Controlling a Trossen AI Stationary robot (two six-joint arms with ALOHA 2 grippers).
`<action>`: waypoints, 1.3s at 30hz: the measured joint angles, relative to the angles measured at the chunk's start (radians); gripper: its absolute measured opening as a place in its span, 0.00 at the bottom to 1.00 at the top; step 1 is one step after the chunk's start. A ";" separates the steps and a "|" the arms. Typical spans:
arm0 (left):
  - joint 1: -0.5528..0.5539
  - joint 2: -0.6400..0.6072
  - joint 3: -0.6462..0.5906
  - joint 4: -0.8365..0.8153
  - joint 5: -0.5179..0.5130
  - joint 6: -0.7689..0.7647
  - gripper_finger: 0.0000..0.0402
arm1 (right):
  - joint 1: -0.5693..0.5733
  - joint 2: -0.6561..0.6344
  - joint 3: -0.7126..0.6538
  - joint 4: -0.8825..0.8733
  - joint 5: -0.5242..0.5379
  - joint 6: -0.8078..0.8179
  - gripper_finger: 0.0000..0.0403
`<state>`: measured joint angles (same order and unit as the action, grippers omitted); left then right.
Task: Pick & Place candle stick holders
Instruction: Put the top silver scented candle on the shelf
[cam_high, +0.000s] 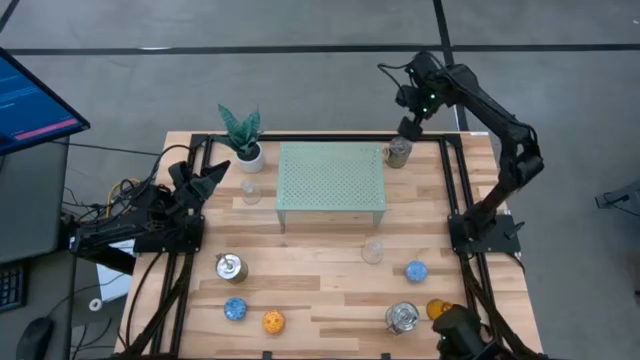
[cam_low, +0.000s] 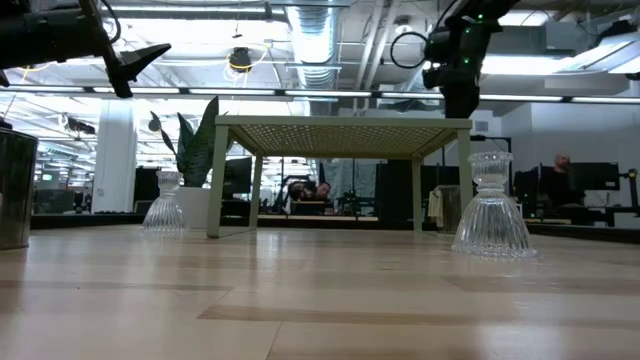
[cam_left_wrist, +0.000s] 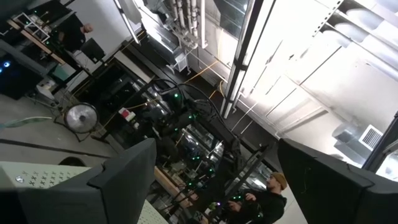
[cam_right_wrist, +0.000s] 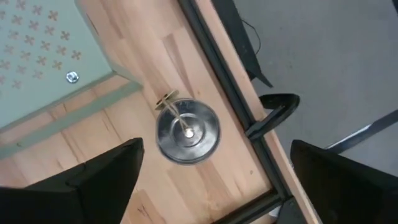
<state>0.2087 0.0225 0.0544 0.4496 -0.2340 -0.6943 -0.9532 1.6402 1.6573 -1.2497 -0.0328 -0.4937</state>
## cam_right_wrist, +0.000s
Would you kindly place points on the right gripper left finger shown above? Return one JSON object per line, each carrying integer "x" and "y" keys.
{"x": 77, "y": 199}

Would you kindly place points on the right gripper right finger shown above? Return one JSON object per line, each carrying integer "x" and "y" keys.
{"x": 348, "y": 193}

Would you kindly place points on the silver candle tin with tag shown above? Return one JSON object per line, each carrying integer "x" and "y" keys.
{"x": 174, "y": 146}

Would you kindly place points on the black curved clamp hook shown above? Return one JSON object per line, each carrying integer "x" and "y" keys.
{"x": 280, "y": 105}

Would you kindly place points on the green perforated metal shelf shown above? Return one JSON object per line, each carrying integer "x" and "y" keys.
{"x": 87, "y": 62}

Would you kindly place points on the black flat bar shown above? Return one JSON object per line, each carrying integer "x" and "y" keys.
{"x": 236, "y": 31}

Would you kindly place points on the black aluminium table frame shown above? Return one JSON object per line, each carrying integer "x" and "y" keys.
{"x": 225, "y": 77}

